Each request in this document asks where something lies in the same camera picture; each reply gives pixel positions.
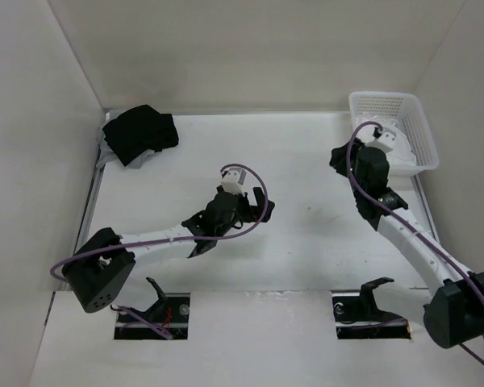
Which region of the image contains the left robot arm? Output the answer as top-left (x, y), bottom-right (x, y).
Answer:
top-left (61, 187), bottom-right (275, 322)

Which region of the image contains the white tank top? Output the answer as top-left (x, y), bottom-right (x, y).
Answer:
top-left (356, 113), bottom-right (417, 169)

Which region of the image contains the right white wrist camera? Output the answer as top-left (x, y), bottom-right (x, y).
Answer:
top-left (366, 127), bottom-right (396, 153)

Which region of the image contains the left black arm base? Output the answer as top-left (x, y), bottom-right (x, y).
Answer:
top-left (110, 277), bottom-right (191, 341)

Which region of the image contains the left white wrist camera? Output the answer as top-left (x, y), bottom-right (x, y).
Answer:
top-left (220, 167), bottom-right (247, 195)

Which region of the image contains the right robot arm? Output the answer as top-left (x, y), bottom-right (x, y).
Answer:
top-left (329, 139), bottom-right (484, 348)

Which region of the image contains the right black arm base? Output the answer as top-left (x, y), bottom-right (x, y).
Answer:
top-left (332, 277), bottom-right (411, 340)

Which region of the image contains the black folded tank top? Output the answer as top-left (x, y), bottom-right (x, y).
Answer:
top-left (103, 105), bottom-right (179, 167)

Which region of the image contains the white plastic basket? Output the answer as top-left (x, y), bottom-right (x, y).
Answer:
top-left (348, 91), bottom-right (440, 177)

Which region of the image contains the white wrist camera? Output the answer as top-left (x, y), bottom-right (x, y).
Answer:
top-left (366, 127), bottom-right (396, 153)
top-left (220, 167), bottom-right (247, 195)

